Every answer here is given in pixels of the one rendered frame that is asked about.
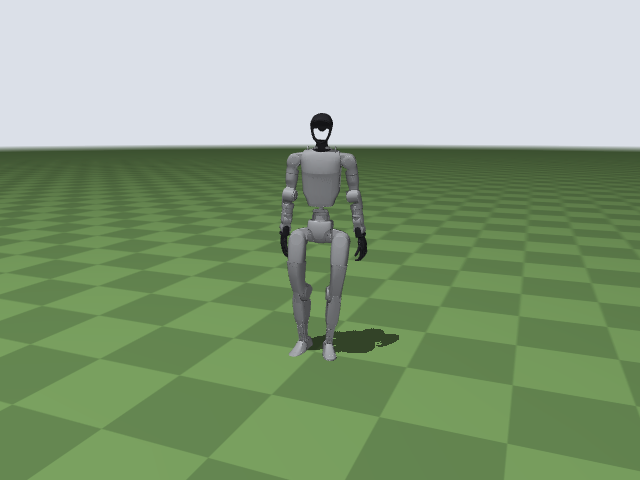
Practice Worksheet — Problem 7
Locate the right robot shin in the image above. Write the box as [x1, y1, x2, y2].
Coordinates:
[292, 292, 311, 343]

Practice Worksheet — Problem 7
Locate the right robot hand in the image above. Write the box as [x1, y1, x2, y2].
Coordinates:
[279, 226, 290, 258]

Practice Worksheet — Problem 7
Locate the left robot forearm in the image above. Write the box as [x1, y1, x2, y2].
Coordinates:
[350, 190, 366, 234]

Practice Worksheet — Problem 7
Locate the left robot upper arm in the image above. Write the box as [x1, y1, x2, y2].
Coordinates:
[340, 152, 359, 203]

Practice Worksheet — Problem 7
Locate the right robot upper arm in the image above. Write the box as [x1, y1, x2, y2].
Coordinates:
[283, 152, 303, 202]

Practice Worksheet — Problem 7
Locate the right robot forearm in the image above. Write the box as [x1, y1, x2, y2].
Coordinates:
[280, 190, 294, 232]

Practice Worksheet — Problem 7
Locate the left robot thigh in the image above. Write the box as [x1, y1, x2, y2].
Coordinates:
[325, 229, 350, 302]

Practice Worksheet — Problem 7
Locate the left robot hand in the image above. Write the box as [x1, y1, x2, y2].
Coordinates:
[355, 227, 367, 261]

